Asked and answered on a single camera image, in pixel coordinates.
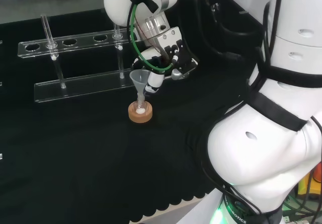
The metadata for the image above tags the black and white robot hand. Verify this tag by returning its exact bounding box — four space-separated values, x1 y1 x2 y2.
130 26 200 95

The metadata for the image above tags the clear plastic funnel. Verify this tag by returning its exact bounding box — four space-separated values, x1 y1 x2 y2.
129 69 151 98

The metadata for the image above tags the glass round-bottom flask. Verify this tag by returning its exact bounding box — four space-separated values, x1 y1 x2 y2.
133 93 147 116

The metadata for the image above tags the clear funnel stand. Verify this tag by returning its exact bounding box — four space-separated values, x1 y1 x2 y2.
17 14 141 104

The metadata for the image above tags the black bench cloth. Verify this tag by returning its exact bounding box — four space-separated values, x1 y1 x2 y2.
0 0 269 224

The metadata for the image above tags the yellow stop button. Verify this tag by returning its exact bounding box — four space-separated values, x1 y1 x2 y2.
298 163 322 202

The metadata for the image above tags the green cable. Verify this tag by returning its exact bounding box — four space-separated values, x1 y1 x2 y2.
129 0 177 73

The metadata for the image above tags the thick black cable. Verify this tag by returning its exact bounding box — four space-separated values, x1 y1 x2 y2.
191 0 246 62

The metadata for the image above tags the cork ring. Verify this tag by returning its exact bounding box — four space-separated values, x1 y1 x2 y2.
128 102 153 125

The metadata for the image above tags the thin black cable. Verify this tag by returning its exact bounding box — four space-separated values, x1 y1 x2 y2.
310 115 322 224

